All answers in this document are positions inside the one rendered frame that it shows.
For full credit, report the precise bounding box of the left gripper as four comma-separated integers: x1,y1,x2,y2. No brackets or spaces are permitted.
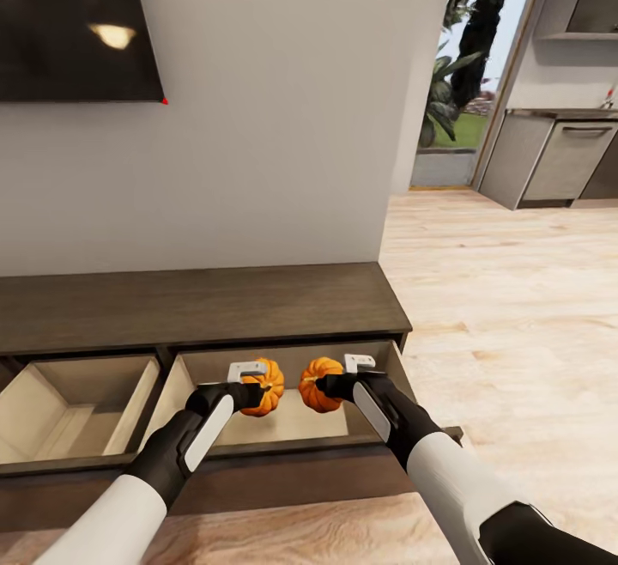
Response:
230,382,263,412

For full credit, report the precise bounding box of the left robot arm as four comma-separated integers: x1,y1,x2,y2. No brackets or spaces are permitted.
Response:
32,361,268,565

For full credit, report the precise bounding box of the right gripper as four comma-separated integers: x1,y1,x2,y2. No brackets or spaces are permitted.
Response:
316,374,357,400

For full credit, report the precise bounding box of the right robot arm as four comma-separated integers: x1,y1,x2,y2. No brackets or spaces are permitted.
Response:
316,355,618,565

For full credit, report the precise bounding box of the pumpkin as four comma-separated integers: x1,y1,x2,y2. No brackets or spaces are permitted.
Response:
240,358,284,418
299,357,344,414

